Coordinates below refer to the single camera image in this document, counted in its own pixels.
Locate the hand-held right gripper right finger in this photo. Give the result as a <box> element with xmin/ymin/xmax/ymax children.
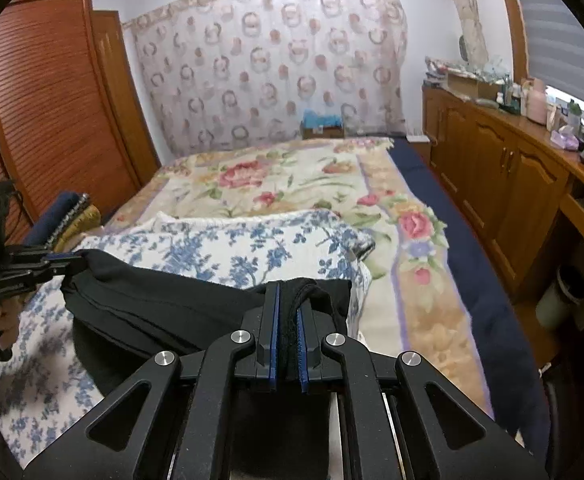
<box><xmin>296</xmin><ymin>304</ymin><xmax>548</xmax><ymax>480</ymax></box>

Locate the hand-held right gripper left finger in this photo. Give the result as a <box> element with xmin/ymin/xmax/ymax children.
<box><xmin>22</xmin><ymin>280</ymin><xmax>280</xmax><ymax>480</ymax></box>

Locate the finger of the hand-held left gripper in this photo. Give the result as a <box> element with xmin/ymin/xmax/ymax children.
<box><xmin>4</xmin><ymin>246</ymin><xmax>94</xmax><ymax>287</ymax></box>

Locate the black printed t-shirt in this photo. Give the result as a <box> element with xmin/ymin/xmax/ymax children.
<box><xmin>62</xmin><ymin>249</ymin><xmax>368</xmax><ymax>480</ymax></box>

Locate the stack of folded textiles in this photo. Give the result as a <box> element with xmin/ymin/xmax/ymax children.
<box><xmin>44</xmin><ymin>192</ymin><xmax>91</xmax><ymax>251</ymax></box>

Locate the blue floral white cloth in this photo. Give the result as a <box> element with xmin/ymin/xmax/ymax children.
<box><xmin>0</xmin><ymin>210</ymin><xmax>373</xmax><ymax>466</ymax></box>

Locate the pink rose floral blanket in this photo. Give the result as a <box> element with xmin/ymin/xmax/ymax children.
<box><xmin>102</xmin><ymin>135</ymin><xmax>493</xmax><ymax>421</ymax></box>

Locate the brown louvered wooden wardrobe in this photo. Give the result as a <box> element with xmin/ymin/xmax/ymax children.
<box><xmin>0</xmin><ymin>0</ymin><xmax>160</xmax><ymax>246</ymax></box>

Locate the navy bed sheet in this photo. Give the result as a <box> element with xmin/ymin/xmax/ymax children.
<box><xmin>387</xmin><ymin>136</ymin><xmax>553</xmax><ymax>461</ymax></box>

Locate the small cardboard box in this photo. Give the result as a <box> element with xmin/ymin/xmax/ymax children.
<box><xmin>301</xmin><ymin>122</ymin><xmax>346</xmax><ymax>140</ymax></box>

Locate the blue plastic bag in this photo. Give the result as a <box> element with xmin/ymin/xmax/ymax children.
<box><xmin>302</xmin><ymin>109</ymin><xmax>343</xmax><ymax>129</ymax></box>

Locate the grey waste bin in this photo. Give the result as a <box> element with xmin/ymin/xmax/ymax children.
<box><xmin>534</xmin><ymin>265</ymin><xmax>584</xmax><ymax>331</ymax></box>

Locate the long wooden cabinet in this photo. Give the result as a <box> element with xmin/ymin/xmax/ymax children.
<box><xmin>422</xmin><ymin>82</ymin><xmax>584</xmax><ymax>301</ymax></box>

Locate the sheer circle-patterned curtain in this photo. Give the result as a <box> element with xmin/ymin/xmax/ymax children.
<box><xmin>122</xmin><ymin>0</ymin><xmax>408</xmax><ymax>158</ymax></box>

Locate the pile of desk clutter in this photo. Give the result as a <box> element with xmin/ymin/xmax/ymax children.
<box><xmin>424</xmin><ymin>57</ymin><xmax>451</xmax><ymax>89</ymax></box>

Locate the open cardboard box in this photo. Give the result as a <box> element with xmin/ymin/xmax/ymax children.
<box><xmin>447</xmin><ymin>71</ymin><xmax>501</xmax><ymax>101</ymax></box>

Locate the purple tissue pack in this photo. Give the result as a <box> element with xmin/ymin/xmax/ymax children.
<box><xmin>549</xmin><ymin>127</ymin><xmax>581</xmax><ymax>151</ymax></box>

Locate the green-lidded bottle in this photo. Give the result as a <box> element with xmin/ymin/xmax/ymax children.
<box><xmin>567</xmin><ymin>100</ymin><xmax>583</xmax><ymax>136</ymax></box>

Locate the cream tied-back curtain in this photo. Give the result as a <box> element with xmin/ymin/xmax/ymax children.
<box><xmin>432</xmin><ymin>0</ymin><xmax>490</xmax><ymax>66</ymax></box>

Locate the grey zebra window blind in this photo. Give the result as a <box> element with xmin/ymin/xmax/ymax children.
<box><xmin>507</xmin><ymin>0</ymin><xmax>584</xmax><ymax>116</ymax></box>

